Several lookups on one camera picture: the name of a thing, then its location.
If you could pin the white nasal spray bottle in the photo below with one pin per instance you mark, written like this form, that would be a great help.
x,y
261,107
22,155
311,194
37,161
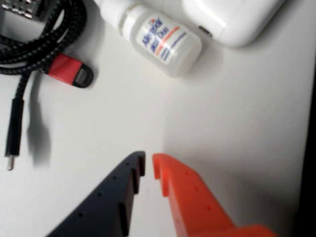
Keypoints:
x,y
170,51

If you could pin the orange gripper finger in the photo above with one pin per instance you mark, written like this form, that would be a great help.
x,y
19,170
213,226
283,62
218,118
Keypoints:
x,y
197,205

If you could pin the white earbuds case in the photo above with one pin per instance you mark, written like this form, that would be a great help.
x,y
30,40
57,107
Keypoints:
x,y
234,14

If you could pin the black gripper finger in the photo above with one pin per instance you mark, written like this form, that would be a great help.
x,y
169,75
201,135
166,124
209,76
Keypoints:
x,y
106,205

